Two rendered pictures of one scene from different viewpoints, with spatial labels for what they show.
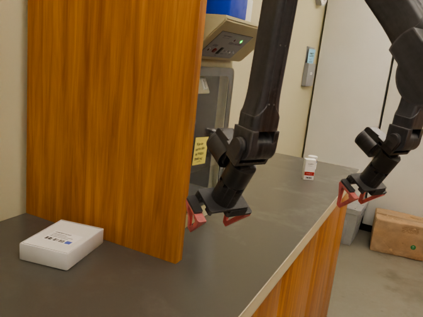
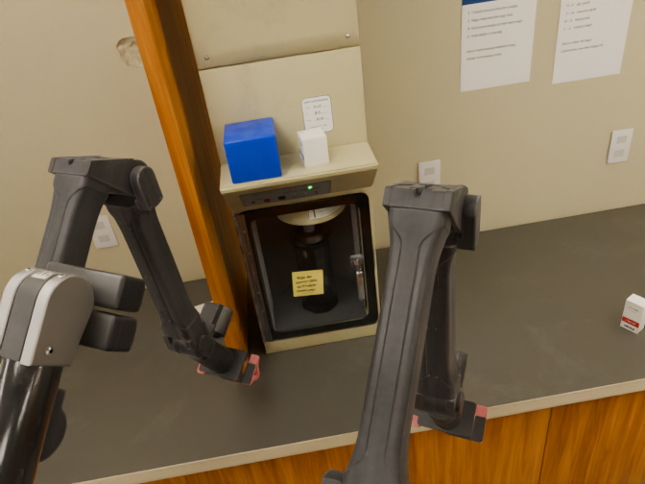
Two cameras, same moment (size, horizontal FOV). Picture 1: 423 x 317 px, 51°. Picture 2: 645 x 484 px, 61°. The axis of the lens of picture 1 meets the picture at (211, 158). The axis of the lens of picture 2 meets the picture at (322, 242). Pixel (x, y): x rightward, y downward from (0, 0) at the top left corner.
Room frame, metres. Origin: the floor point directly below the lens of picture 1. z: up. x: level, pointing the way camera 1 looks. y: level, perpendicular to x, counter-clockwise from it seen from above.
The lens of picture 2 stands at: (0.71, -0.95, 2.00)
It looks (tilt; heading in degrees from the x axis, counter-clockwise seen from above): 34 degrees down; 62
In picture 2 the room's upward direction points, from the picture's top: 8 degrees counter-clockwise
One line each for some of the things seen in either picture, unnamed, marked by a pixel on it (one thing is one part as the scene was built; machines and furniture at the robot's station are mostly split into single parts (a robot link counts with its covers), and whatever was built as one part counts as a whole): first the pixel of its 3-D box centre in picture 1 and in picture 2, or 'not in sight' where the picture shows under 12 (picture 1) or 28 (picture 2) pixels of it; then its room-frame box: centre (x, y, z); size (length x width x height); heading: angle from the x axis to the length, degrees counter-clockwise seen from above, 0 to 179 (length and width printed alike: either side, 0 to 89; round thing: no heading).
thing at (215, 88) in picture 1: (203, 140); (313, 272); (1.20, 0.03, 1.19); 0.30 x 0.01 x 0.40; 154
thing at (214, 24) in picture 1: (230, 41); (299, 184); (1.18, -0.02, 1.46); 0.32 x 0.11 x 0.10; 155
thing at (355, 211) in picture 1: (327, 214); not in sight; (3.68, -1.06, 0.17); 0.60 x 0.42 x 0.33; 63
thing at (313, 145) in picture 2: (240, 11); (313, 147); (1.21, -0.03, 1.54); 0.05 x 0.05 x 0.06; 70
